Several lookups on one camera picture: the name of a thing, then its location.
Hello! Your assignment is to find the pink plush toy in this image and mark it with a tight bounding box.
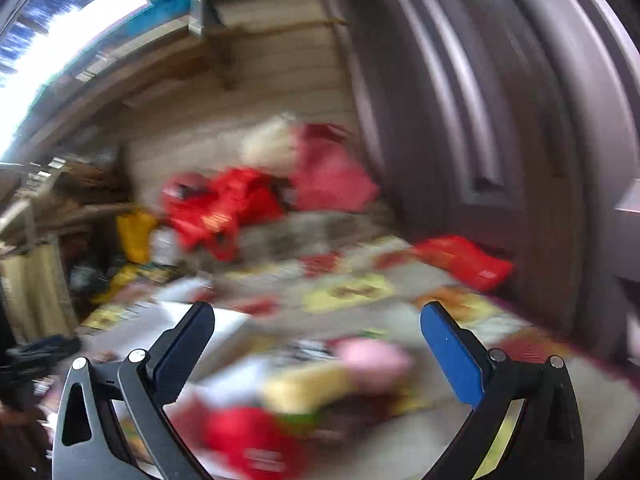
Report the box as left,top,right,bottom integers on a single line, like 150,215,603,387
335,337,416,393

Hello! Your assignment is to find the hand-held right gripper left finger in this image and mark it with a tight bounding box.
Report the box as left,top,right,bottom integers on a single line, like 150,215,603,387
50,301,216,480

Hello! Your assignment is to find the grey metal bracket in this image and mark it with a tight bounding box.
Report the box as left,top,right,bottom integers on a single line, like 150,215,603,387
187,0,221,38

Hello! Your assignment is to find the fruit printed tablecloth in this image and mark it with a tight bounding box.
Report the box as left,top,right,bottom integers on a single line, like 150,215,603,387
80,235,640,480

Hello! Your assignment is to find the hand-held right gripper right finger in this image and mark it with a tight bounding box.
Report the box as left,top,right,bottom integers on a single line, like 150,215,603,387
420,301,586,480

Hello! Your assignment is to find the lilac panelled door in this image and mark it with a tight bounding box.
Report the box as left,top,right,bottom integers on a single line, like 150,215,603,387
310,0,640,341

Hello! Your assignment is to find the pink-red plastic bag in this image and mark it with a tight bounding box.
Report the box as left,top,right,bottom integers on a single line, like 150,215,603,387
290,122,381,213

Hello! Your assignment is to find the red plush toy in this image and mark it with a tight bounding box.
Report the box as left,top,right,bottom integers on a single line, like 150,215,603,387
205,407,311,480

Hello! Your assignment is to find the yellow plush toy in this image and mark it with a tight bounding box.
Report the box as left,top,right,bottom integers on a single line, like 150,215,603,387
262,365,356,413

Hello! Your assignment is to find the cream plush toy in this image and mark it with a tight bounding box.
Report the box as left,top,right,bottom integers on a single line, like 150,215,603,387
240,115,301,168

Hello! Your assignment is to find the window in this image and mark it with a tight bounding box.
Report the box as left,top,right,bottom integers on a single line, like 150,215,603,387
0,0,151,161

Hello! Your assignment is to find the plaid blanket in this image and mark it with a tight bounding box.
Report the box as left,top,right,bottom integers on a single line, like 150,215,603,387
175,205,401,271

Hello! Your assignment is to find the white cardboard box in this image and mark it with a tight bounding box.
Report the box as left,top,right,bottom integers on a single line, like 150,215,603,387
90,277,256,401

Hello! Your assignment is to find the red flat plastic bag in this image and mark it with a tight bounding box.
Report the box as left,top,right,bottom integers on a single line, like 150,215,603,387
412,235,516,291

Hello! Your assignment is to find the dark cloth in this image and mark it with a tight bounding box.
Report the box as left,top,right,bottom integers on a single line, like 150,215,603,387
0,335,81,376

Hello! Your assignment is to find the yellow plastic container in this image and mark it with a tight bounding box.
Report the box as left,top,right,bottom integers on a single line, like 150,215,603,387
116,210,158,263

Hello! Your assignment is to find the red shopping bag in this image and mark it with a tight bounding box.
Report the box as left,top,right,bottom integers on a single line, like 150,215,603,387
160,167,286,261

